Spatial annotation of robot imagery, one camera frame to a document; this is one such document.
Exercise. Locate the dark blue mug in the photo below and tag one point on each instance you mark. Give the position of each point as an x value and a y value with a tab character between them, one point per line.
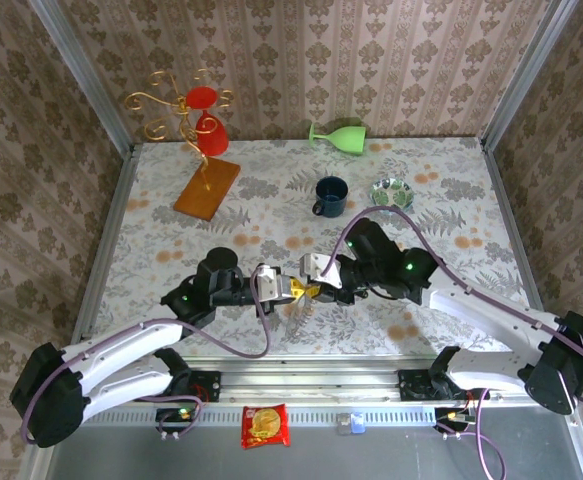
331	190

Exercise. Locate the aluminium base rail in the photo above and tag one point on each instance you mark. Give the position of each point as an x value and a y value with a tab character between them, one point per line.
311	382

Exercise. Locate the perforated metal strip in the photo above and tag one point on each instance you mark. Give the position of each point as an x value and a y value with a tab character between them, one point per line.
311	416

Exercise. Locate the small yellow object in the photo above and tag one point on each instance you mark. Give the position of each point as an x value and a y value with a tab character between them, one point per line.
298	320

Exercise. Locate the aluminium frame post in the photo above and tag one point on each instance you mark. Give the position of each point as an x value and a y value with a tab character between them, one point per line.
523	75
85	75

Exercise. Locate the small blue grey clip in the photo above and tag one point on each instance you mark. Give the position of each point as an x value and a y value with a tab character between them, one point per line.
351	423

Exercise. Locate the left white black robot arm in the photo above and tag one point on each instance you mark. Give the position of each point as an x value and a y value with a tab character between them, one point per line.
121	350

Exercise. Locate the red snack packet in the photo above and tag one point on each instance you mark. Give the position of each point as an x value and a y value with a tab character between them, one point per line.
265	425

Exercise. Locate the small black controller board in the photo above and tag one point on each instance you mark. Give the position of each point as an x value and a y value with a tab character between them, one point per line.
443	415
171	415

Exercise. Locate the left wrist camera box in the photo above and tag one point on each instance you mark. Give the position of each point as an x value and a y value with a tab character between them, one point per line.
268	285

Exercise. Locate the leaf pattern bowl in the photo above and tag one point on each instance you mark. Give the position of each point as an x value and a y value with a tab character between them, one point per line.
391	192

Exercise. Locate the red wine glass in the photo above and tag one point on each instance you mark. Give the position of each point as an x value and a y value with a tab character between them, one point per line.
212	140

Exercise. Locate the aluminium table side rail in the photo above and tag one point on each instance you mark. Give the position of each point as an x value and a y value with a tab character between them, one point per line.
103	250
521	250

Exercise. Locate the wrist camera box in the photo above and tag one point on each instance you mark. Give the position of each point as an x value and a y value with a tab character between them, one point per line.
268	285
313	265

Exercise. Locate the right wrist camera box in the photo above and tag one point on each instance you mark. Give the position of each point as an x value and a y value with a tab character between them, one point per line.
313	265

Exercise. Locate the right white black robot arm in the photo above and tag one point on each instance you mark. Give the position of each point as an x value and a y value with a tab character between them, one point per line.
486	315

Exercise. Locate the green wine glass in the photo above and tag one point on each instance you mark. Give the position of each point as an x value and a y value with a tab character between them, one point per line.
348	140

